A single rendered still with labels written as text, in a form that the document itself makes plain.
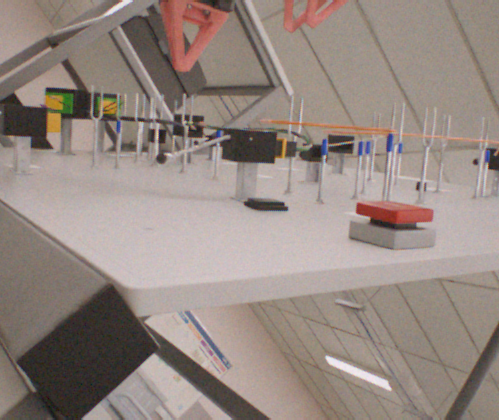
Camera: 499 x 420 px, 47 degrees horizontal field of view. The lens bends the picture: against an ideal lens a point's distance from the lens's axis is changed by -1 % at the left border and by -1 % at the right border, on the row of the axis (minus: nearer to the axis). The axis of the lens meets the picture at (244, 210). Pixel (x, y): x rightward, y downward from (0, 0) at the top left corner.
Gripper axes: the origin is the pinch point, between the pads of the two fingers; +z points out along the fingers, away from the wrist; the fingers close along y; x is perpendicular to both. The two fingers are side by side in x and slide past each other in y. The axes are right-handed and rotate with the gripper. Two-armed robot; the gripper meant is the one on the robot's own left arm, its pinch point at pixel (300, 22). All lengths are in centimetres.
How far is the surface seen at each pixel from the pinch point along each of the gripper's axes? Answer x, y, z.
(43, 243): 20.0, -24.0, 34.6
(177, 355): -29, 46, 56
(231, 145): 1.1, -0.9, 18.2
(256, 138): -0.9, -2.1, 16.0
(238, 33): -29, 111, -31
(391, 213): -4.1, -27.3, 20.1
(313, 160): -22.8, 20.9, 9.9
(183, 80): -19, 105, -7
